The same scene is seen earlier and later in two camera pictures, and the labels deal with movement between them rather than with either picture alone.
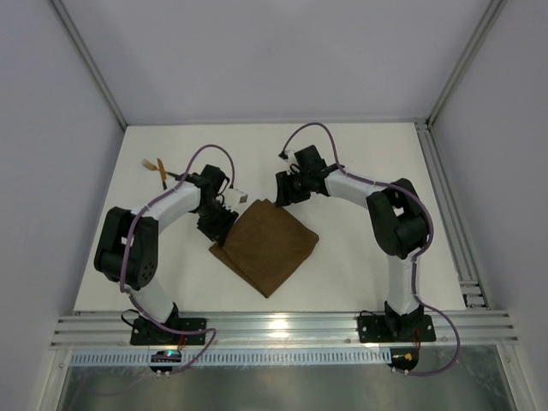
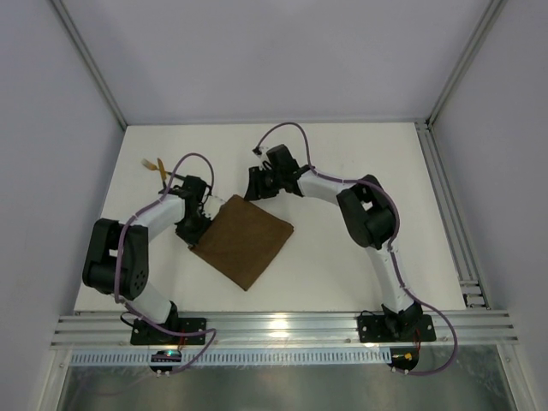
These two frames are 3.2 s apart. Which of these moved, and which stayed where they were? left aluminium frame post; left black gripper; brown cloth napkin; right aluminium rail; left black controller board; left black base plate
Moved: brown cloth napkin; left black gripper
Stayed: right aluminium rail; left black base plate; left black controller board; left aluminium frame post
